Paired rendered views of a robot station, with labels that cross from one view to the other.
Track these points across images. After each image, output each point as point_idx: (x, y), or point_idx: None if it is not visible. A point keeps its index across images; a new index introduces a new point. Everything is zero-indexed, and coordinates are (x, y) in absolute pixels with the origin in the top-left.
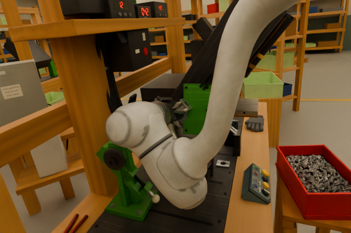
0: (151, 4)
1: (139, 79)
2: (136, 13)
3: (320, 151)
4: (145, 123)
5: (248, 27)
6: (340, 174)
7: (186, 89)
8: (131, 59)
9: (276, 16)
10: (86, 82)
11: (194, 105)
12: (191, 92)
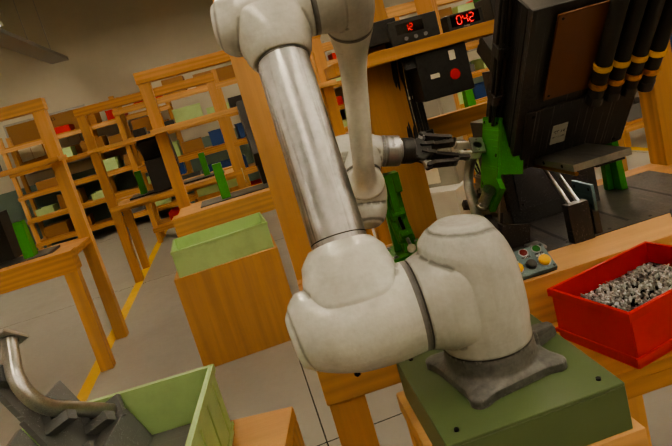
0: (488, 0)
1: None
2: (446, 25)
3: None
4: (344, 149)
5: (342, 77)
6: None
7: (484, 125)
8: (422, 87)
9: (352, 67)
10: (378, 114)
11: (488, 147)
12: (487, 129)
